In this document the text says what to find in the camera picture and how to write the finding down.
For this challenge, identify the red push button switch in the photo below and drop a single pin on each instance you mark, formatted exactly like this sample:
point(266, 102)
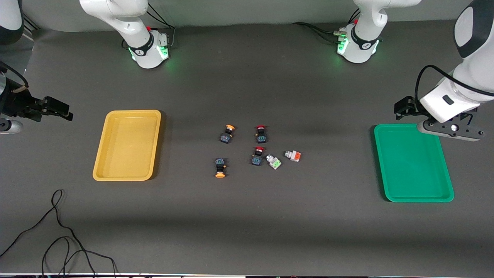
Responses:
point(261, 135)
point(257, 156)

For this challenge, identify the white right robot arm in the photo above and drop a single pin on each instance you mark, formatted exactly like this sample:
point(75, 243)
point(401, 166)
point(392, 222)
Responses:
point(115, 15)

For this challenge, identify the green button with orange block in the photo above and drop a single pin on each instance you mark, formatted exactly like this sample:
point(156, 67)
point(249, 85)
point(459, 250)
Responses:
point(293, 155)

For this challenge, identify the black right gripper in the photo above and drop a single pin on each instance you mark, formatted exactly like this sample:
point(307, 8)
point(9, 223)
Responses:
point(16, 102)

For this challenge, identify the yellow plastic tray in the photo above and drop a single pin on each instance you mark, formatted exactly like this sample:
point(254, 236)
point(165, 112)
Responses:
point(127, 146)

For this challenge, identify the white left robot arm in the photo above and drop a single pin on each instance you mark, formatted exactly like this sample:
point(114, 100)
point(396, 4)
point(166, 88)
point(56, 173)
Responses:
point(467, 88)

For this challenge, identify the dark grey table mat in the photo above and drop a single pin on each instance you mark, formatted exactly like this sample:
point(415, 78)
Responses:
point(247, 231)

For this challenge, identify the grey metal frame rail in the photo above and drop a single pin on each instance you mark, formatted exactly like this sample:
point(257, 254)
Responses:
point(31, 23)

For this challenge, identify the yellow push button switch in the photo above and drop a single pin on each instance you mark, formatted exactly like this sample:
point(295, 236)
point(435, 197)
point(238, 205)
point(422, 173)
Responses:
point(220, 166)
point(227, 135)

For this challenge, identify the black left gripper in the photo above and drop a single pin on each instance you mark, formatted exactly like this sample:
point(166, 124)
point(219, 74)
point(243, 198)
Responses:
point(412, 107)

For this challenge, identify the green push button switch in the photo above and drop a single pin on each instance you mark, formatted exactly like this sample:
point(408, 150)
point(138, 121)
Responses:
point(274, 162)

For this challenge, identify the green plastic tray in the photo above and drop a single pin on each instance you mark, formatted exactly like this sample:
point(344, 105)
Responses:
point(413, 164)

